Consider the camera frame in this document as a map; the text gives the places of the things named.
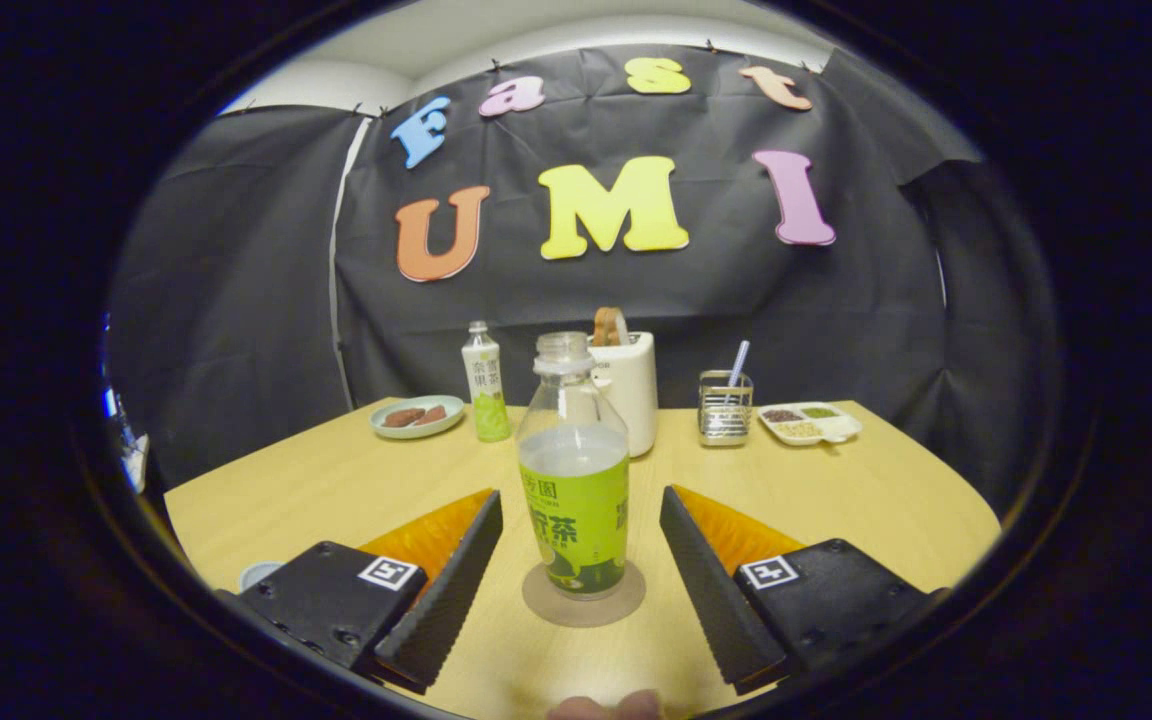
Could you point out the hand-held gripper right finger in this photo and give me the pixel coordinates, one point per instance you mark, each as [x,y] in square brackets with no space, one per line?
[711,590]

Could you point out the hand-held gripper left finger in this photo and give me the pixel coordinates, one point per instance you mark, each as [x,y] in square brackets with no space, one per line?
[451,590]

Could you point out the round brown coaster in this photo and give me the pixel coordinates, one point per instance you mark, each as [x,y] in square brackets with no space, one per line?
[538,607]

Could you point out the clear juice bottle green label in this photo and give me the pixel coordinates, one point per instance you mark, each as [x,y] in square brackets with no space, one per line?
[574,520]

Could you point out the white cup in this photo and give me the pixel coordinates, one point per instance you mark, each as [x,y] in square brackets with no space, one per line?
[258,576]

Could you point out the small capped green drink bottle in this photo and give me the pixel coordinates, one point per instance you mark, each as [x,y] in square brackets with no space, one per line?
[486,390]

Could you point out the wooden table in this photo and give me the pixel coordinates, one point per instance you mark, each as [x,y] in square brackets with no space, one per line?
[836,500]

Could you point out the pale green plate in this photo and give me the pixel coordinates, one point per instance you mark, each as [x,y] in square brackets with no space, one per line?
[416,432]

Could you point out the brown food piece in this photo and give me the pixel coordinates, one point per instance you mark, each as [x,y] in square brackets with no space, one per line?
[434,413]
[401,418]

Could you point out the white divided tray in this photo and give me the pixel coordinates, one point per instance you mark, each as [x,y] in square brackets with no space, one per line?
[836,430]

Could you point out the white toaster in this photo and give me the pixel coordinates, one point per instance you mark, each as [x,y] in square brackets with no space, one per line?
[638,390]

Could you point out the white straw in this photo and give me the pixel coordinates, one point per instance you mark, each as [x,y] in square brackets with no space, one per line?
[739,360]

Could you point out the toast slice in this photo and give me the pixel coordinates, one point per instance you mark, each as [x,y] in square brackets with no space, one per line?
[609,325]

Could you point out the white object beside table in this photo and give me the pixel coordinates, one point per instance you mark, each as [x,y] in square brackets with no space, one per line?
[134,460]

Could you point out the monitor screen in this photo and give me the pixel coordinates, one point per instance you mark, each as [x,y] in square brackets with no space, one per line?
[109,402]

